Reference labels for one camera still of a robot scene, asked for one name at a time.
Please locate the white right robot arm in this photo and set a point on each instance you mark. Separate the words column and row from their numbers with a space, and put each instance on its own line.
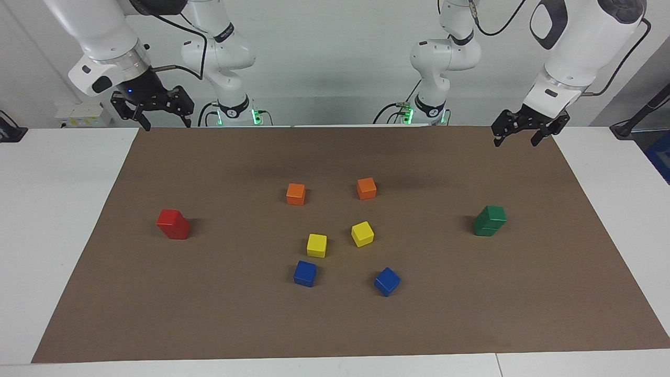
column 104, row 31

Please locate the blue crate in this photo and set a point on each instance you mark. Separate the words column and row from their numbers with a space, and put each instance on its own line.
column 660, row 157

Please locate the white power box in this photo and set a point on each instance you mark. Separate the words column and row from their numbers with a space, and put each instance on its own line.
column 84, row 115

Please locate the brown table mat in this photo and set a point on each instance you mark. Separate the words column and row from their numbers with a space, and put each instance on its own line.
column 471, row 314

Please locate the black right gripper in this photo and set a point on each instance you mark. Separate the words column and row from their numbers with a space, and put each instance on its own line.
column 146, row 91

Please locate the black stand pole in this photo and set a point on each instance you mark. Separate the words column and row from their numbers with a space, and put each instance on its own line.
column 636, row 119

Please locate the black clamp mount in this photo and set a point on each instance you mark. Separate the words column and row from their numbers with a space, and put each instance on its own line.
column 10, row 132

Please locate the green wooden cube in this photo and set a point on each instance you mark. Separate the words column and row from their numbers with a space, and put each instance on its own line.
column 491, row 214
column 484, row 231

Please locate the green lit base connector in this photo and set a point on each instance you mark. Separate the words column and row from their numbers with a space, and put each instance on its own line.
column 405, row 112
column 256, row 116

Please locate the red wooden cube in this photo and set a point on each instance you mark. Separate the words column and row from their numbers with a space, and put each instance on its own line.
column 170, row 217
column 178, row 234

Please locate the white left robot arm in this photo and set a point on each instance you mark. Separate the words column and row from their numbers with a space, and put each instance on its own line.
column 581, row 52

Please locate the yellow wooden cube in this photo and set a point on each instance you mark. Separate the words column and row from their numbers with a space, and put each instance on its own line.
column 363, row 234
column 316, row 245

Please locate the orange wooden cube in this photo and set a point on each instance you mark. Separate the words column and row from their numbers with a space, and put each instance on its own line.
column 366, row 188
column 296, row 194

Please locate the blue wooden cube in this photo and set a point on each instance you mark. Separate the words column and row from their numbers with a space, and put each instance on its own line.
column 387, row 281
column 305, row 273

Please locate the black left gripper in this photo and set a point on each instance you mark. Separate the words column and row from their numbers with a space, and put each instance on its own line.
column 536, row 119

